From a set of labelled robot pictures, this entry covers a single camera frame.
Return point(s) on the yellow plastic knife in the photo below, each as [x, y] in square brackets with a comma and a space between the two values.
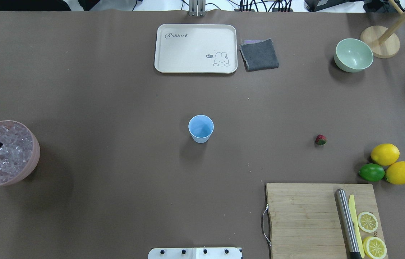
[353, 214]

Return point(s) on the wooden glass drying stand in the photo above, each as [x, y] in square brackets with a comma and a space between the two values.
[383, 41]

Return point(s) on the green lime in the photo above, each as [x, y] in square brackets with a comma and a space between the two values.
[372, 172]

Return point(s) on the mint green bowl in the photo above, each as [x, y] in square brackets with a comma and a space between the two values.
[353, 55]

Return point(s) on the lemon half slice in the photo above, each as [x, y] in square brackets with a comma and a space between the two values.
[367, 222]
[374, 247]

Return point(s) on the red strawberry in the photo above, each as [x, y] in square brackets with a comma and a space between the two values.
[320, 140]

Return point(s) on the pink bowl of ice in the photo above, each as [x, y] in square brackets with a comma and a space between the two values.
[19, 154]

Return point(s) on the aluminium frame post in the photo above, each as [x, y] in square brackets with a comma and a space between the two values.
[197, 8]

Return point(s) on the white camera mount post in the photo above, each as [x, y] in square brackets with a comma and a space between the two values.
[196, 253]

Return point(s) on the yellow lemon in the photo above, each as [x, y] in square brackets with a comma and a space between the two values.
[395, 174]
[385, 154]

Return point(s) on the wooden cutting board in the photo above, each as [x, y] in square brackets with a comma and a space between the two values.
[304, 218]

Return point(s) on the light blue plastic cup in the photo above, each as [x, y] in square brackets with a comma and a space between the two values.
[201, 128]

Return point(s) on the grey folded cloth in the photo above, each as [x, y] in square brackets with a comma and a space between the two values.
[259, 54]

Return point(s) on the cream rabbit tray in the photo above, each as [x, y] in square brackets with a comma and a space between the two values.
[196, 48]

